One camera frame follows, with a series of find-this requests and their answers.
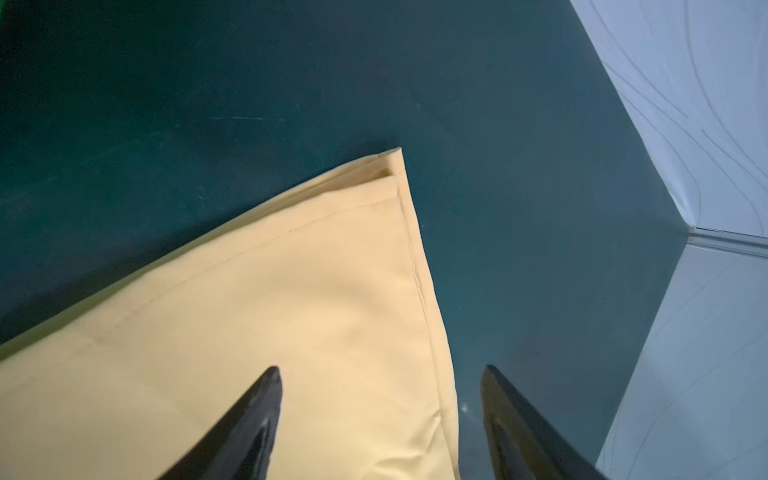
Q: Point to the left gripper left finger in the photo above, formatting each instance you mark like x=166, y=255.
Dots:
x=240, y=444

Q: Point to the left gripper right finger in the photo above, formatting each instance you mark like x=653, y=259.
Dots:
x=522, y=443

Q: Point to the yellow skirt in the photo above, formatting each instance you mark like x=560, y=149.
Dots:
x=328, y=282

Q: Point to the dark green table mat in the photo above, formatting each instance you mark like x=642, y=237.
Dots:
x=129, y=128

